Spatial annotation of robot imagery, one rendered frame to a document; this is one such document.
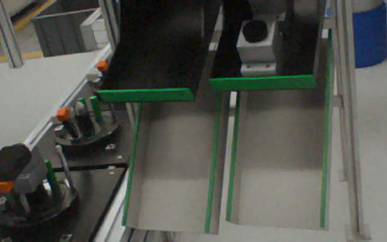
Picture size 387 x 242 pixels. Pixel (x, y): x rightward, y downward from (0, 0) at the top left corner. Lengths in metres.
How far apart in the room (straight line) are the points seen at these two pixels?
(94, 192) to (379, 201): 0.50
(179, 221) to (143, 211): 0.06
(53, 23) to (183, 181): 2.20
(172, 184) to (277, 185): 0.15
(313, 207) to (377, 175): 0.35
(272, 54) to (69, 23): 2.30
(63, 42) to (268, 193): 2.27
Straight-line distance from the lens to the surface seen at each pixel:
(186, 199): 0.80
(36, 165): 0.94
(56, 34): 2.95
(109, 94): 0.73
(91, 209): 0.94
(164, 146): 0.83
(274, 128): 0.80
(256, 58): 0.67
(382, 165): 1.12
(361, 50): 1.53
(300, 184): 0.77
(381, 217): 0.99
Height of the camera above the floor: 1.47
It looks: 26 degrees down
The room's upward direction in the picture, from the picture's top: 12 degrees counter-clockwise
